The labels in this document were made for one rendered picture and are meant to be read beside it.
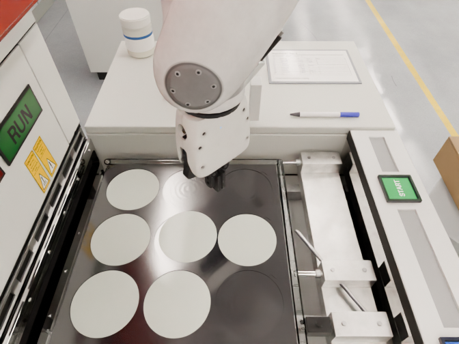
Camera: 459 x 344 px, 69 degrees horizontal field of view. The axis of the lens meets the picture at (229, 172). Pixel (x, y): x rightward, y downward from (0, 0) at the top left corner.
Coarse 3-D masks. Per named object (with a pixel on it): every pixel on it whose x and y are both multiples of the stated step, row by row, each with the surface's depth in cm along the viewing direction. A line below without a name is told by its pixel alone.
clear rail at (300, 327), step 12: (288, 204) 62; (288, 216) 60; (288, 228) 58; (288, 240) 56; (288, 252) 55; (288, 264) 54; (300, 288) 51; (300, 312) 49; (300, 324) 48; (300, 336) 47
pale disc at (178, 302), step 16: (176, 272) 53; (160, 288) 51; (176, 288) 51; (192, 288) 51; (144, 304) 50; (160, 304) 50; (176, 304) 50; (192, 304) 50; (208, 304) 50; (160, 320) 48; (176, 320) 48; (192, 320) 48; (176, 336) 47
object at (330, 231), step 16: (304, 176) 69; (320, 176) 69; (336, 176) 69; (304, 192) 66; (320, 192) 66; (336, 192) 66; (304, 208) 66; (320, 208) 63; (336, 208) 63; (320, 224) 61; (336, 224) 61; (352, 224) 61; (320, 240) 59; (336, 240) 59; (352, 240) 59; (336, 256) 57; (352, 256) 57; (320, 288) 54; (336, 288) 53; (352, 288) 53; (368, 288) 53; (320, 304) 54; (336, 304) 52; (352, 304) 52; (368, 304) 52
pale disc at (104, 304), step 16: (112, 272) 53; (80, 288) 51; (96, 288) 51; (112, 288) 51; (128, 288) 51; (80, 304) 50; (96, 304) 50; (112, 304) 50; (128, 304) 50; (80, 320) 48; (96, 320) 48; (112, 320) 48; (128, 320) 48; (96, 336) 47
